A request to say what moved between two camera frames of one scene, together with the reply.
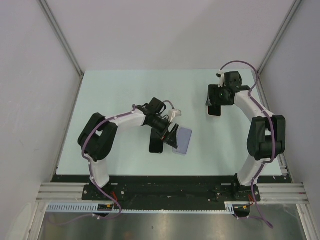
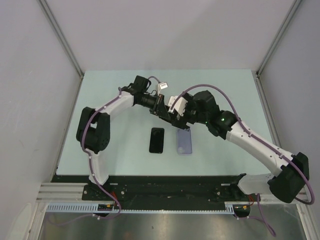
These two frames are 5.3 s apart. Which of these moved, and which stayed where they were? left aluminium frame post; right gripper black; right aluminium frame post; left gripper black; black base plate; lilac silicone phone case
Moved: lilac silicone phone case; left gripper black; right gripper black
Stayed: left aluminium frame post; black base plate; right aluminium frame post
